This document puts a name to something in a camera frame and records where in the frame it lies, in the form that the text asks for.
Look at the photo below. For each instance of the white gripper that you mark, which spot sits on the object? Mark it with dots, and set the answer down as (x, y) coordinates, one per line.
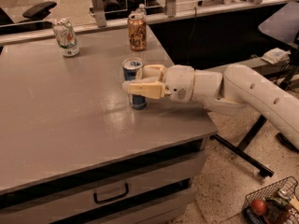
(179, 82)

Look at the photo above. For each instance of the blue silver redbull can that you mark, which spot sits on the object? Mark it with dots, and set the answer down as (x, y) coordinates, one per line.
(132, 69)

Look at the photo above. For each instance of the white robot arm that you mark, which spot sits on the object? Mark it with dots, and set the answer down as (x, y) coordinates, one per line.
(228, 92)

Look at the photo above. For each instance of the orange gold soda can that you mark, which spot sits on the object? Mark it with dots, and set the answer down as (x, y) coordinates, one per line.
(137, 32)

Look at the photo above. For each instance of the white green soda can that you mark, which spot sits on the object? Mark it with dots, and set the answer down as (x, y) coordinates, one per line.
(65, 37)

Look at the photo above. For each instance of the clear plastic water bottle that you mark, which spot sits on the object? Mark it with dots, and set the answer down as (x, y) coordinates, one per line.
(141, 9)

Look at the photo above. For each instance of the grey cabinet drawer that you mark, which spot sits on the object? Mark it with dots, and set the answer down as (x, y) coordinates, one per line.
(149, 195)

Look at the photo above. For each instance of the white folded cloth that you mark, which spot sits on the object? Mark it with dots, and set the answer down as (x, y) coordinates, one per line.
(275, 55)

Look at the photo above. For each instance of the black office chair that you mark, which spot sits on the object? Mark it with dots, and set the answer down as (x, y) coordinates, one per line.
(33, 19)

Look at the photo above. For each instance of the black shoe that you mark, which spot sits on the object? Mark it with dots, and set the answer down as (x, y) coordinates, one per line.
(286, 143)

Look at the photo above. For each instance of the red round fruit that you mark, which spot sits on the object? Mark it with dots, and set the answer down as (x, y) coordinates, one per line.
(259, 207)

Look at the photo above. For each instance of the metal glass partition post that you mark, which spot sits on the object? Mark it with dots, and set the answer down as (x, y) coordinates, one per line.
(99, 13)

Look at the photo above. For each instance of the black table leg frame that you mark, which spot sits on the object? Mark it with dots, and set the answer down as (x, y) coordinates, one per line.
(239, 150)

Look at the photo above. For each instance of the black drawer handle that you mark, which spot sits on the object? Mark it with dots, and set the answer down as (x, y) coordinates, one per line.
(110, 193)

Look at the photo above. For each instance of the black wire basket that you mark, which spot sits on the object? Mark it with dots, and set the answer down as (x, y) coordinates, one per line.
(281, 201)

